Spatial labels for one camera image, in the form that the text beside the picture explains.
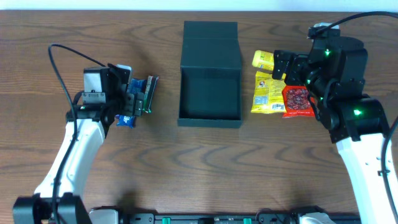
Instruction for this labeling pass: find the blue snack bar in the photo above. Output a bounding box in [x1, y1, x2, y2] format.
[116, 78, 147, 128]

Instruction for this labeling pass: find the yellow candy bag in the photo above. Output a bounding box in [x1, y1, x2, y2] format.
[251, 71, 286, 114]

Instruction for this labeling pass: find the dark green box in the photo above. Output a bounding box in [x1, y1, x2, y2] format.
[177, 21, 243, 128]

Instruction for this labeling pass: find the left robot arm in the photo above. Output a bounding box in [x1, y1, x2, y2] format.
[12, 63, 144, 223]

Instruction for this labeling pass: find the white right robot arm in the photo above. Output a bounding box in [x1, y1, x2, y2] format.
[272, 37, 397, 223]

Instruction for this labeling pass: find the yellow plastic bottle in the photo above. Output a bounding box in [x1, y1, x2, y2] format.
[252, 50, 274, 71]

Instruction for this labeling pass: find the green chocolate bar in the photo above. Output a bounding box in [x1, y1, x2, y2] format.
[143, 75, 159, 113]

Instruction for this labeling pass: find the red candy bag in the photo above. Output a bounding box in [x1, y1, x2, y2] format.
[282, 85, 315, 118]

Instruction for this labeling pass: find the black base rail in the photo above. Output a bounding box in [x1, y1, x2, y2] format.
[89, 207, 361, 224]

